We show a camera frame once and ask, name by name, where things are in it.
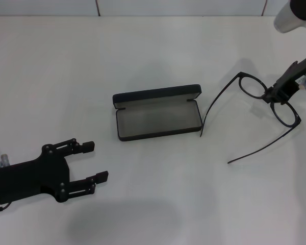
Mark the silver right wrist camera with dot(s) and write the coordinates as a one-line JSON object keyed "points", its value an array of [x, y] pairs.
{"points": [[285, 20]]}

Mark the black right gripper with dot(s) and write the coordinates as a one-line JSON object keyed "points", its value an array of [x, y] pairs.
{"points": [[293, 76]]}

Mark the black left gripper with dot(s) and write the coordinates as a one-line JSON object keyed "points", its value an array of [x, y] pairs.
{"points": [[38, 176]]}

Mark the black glasses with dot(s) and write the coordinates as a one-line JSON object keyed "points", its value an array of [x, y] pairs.
{"points": [[242, 74]]}

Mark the black glasses case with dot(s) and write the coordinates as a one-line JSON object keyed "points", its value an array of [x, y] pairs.
{"points": [[158, 120]]}

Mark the left wrist silver stub connector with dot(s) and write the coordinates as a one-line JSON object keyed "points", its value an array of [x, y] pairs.
{"points": [[4, 160]]}

